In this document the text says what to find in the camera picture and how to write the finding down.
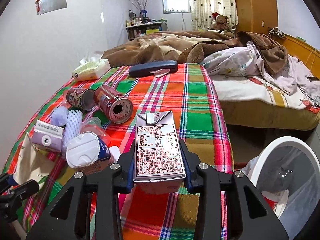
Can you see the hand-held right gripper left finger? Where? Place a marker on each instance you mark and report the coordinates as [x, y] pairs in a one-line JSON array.
[[129, 180]]

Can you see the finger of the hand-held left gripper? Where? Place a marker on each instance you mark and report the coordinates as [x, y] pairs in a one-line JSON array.
[[22, 190], [7, 180]]

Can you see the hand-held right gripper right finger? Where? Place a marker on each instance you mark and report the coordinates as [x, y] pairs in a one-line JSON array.
[[188, 180]]

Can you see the silver drink carton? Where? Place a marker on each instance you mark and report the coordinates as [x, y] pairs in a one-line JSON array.
[[157, 150]]

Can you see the pink clear plastic cup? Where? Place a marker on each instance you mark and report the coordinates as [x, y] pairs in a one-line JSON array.
[[103, 136]]

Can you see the white lidded drink cup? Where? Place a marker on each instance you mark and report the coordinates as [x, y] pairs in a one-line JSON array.
[[82, 150]]

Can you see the purple drink carton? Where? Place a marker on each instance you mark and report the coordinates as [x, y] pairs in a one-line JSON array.
[[46, 137]]

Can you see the red drink can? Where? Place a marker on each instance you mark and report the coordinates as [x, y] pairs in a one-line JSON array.
[[81, 98], [113, 103]]

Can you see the white foam fruit net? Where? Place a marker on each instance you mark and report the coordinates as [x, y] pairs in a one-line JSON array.
[[72, 125]]

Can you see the lavender foam fruit net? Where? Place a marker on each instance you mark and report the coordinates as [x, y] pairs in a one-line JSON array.
[[59, 115]]

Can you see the white trash bin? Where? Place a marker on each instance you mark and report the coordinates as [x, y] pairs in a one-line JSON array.
[[272, 145]]

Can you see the beige printed bag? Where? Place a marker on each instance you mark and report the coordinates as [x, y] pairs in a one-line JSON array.
[[30, 165]]

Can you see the plaid cloth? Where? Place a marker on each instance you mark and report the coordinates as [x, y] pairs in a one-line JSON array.
[[175, 100]]

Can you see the bed with floral sheet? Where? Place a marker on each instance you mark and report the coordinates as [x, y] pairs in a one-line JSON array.
[[250, 90]]

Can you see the pink paper scrap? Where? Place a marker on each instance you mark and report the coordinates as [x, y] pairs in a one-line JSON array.
[[160, 73]]

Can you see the dark blue glasses case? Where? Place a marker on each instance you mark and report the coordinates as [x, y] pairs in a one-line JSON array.
[[150, 67]]

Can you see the white plastic bin liner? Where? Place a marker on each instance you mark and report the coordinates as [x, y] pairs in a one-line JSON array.
[[302, 160]]

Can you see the yellow tissue pack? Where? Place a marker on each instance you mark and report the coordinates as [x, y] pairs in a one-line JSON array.
[[90, 70]]

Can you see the brown blanket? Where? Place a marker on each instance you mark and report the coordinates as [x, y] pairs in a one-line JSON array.
[[150, 50]]

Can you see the pale floral duvet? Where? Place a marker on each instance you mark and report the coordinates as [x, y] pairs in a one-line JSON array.
[[237, 57]]

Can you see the cluttered shelf unit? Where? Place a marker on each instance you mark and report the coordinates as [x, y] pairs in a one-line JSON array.
[[142, 31]]

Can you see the brown teddy bear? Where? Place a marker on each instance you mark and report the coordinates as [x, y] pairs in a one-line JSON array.
[[222, 23]]

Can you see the row of bottles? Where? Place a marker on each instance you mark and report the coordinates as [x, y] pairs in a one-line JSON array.
[[136, 20]]

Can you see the power strip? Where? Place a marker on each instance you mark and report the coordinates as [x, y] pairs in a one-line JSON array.
[[277, 32]]

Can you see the wooden headboard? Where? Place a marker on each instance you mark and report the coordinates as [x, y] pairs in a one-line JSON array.
[[300, 47]]

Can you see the dried branches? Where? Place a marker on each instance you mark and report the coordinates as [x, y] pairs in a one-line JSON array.
[[138, 3]]

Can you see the small window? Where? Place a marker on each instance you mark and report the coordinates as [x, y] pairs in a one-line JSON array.
[[176, 2]]

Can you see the patterned curtain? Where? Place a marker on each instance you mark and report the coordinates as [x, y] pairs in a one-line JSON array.
[[212, 0]]

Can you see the wooden wardrobe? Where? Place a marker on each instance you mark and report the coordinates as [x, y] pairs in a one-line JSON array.
[[255, 2]]

